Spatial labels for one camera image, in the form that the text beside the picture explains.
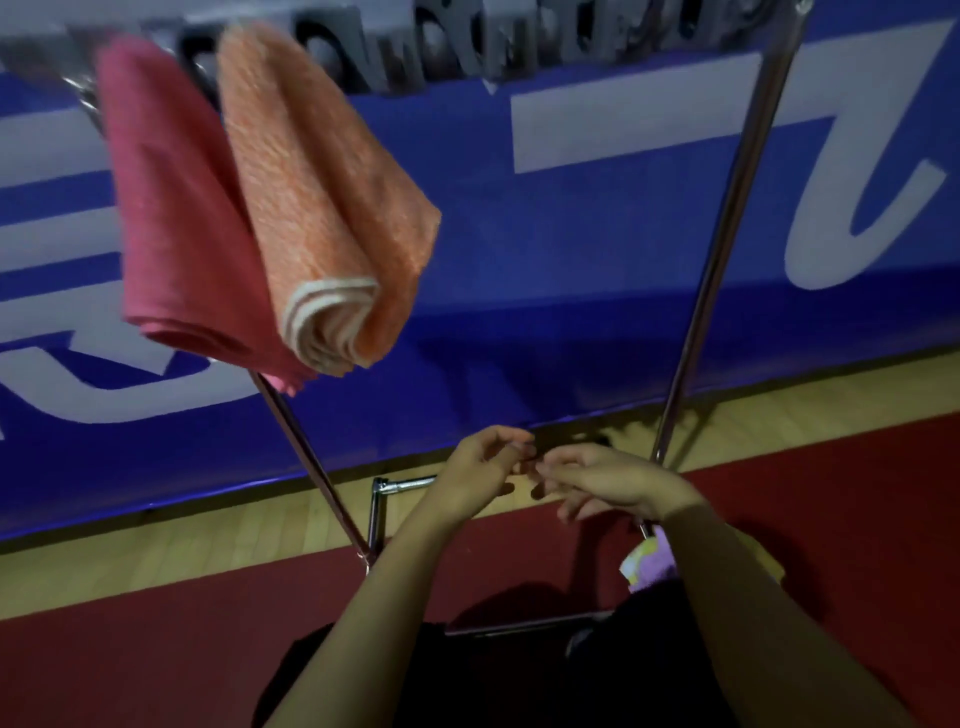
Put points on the person's left hand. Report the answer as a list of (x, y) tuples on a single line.
[(472, 472)]

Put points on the person's right hand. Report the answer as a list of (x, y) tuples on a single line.
[(607, 480)]

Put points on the yellow white cloth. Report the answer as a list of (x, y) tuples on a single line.
[(636, 562)]

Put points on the purple towel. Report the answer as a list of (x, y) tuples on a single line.
[(660, 566)]

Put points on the metal drying rack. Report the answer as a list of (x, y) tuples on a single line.
[(720, 247)]

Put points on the orange patterned towel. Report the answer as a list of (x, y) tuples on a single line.
[(322, 195)]

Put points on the pink towel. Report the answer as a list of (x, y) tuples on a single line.
[(172, 247)]

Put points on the person's right forearm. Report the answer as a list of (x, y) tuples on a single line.
[(765, 622)]

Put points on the person's left forearm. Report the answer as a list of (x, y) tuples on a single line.
[(367, 622)]

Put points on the person's black trousers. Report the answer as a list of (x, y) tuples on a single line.
[(570, 675)]

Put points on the blue banner with white print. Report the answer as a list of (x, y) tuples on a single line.
[(600, 300)]

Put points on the grey plastic clip rail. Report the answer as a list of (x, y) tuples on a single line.
[(525, 37)]

